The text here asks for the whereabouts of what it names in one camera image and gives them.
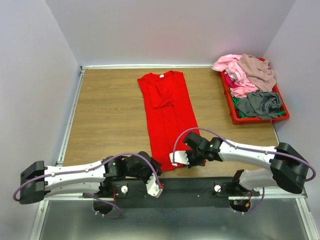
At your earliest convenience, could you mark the red t-shirt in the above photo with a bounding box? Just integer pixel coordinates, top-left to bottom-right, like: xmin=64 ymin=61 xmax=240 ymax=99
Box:
xmin=137 ymin=70 xmax=198 ymax=172

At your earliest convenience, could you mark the red plastic bin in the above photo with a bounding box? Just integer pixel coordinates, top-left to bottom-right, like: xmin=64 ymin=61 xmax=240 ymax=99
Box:
xmin=219 ymin=72 xmax=290 ymax=125

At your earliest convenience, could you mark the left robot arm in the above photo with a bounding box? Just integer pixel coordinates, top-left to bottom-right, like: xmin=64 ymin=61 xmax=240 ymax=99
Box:
xmin=12 ymin=151 xmax=163 ymax=205

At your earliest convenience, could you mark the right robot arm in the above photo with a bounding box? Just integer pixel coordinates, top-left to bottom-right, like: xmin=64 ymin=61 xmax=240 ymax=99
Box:
xmin=183 ymin=132 xmax=309 ymax=196

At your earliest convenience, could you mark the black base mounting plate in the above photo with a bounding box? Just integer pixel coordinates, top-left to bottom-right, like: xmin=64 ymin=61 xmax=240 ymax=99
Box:
xmin=93 ymin=177 xmax=260 ymax=212

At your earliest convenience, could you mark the magenta shirt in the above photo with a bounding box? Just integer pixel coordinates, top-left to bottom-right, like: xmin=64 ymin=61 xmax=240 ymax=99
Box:
xmin=224 ymin=72 xmax=239 ymax=89

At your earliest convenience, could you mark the grey shirt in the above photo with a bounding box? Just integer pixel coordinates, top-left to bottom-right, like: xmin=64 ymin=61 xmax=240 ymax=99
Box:
xmin=235 ymin=90 xmax=286 ymax=120

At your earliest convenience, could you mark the light pink shirt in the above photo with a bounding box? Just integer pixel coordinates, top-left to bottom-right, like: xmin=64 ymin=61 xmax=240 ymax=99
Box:
xmin=212 ymin=54 xmax=258 ymax=98

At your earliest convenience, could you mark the dusty pink shirt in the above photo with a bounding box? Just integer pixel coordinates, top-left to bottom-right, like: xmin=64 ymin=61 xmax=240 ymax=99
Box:
xmin=237 ymin=54 xmax=277 ymax=92

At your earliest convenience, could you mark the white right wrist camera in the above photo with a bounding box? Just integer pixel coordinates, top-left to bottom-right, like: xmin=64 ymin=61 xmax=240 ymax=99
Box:
xmin=169 ymin=150 xmax=189 ymax=167

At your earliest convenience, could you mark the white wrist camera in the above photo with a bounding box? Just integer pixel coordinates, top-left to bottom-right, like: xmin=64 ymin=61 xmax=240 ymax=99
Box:
xmin=169 ymin=150 xmax=189 ymax=167
xmin=145 ymin=173 xmax=164 ymax=198

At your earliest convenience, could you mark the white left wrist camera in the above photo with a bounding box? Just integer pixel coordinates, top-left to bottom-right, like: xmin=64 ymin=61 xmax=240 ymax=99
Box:
xmin=145 ymin=173 xmax=164 ymax=198

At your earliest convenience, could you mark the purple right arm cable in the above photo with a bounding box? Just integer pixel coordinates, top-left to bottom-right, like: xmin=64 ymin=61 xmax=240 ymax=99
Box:
xmin=172 ymin=127 xmax=315 ymax=215

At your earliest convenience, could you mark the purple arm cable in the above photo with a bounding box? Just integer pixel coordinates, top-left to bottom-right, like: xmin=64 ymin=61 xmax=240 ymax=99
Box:
xmin=12 ymin=152 xmax=162 ymax=220
xmin=172 ymin=127 xmax=315 ymax=215

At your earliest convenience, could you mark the aluminium left rail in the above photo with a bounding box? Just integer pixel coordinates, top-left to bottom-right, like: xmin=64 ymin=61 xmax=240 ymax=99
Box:
xmin=53 ymin=66 xmax=85 ymax=167

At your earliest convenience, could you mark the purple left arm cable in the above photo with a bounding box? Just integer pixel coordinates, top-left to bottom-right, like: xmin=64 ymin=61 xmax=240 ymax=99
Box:
xmin=12 ymin=152 xmax=162 ymax=220

